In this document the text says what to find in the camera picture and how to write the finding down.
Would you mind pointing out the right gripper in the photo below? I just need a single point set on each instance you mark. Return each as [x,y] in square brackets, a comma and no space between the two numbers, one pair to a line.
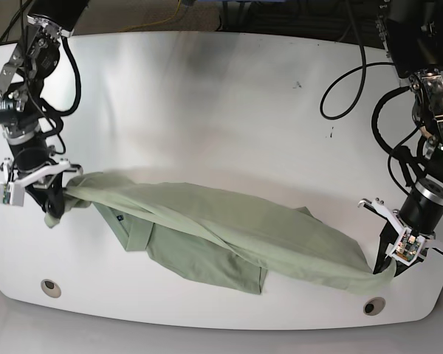
[33,167]

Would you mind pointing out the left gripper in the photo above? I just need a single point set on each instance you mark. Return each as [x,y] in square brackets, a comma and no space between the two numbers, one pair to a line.
[421,212]

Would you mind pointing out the green t-shirt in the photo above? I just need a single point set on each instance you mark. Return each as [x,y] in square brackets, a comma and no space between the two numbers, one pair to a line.
[225,238]

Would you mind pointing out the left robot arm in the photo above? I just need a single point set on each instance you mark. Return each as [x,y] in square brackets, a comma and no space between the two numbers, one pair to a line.
[412,35]

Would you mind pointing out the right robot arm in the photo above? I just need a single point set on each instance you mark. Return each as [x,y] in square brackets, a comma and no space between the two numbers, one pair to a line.
[26,118]

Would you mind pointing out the right table grommet hole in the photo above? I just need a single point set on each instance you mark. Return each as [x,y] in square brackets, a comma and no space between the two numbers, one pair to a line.
[374,306]

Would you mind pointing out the table grommet hole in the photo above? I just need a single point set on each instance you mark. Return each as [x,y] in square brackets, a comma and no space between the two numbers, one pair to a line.
[374,306]
[51,289]

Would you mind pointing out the left table grommet hole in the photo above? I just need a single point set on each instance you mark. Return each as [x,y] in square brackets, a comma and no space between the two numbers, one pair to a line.
[51,289]

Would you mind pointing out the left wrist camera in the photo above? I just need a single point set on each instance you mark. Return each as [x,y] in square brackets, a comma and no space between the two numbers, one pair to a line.
[408,247]

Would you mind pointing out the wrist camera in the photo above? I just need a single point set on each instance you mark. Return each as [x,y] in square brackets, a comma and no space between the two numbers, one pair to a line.
[408,247]
[12,194]

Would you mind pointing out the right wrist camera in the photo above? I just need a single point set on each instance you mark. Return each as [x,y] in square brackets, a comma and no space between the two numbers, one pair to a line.
[12,194]

